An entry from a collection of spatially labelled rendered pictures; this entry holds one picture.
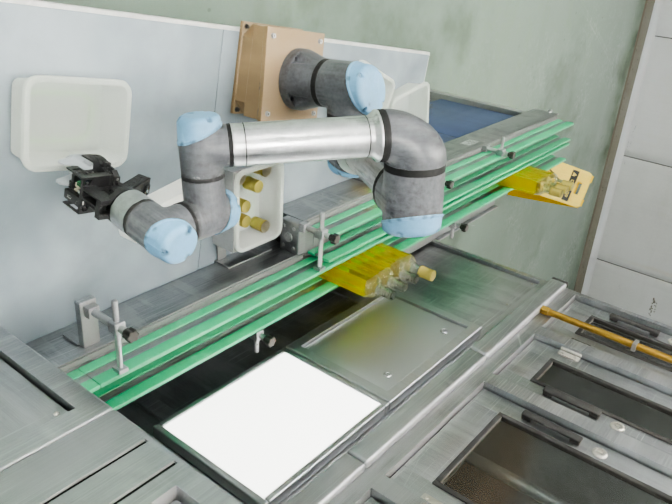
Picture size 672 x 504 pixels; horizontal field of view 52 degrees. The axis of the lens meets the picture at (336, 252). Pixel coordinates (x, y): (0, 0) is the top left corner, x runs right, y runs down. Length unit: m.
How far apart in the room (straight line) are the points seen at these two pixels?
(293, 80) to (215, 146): 0.56
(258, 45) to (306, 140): 0.54
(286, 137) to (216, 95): 0.55
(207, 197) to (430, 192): 0.40
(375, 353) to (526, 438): 0.44
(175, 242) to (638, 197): 6.96
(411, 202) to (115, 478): 0.68
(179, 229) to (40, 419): 0.35
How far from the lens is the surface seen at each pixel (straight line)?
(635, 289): 8.17
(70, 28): 1.47
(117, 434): 1.07
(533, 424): 1.79
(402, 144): 1.24
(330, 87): 1.65
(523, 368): 1.98
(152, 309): 1.67
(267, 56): 1.69
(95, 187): 1.29
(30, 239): 1.52
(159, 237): 1.15
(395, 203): 1.28
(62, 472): 1.03
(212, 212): 1.22
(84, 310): 1.50
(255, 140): 1.19
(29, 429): 1.13
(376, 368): 1.80
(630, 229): 7.96
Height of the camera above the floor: 1.99
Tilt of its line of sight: 33 degrees down
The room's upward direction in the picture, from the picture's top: 112 degrees clockwise
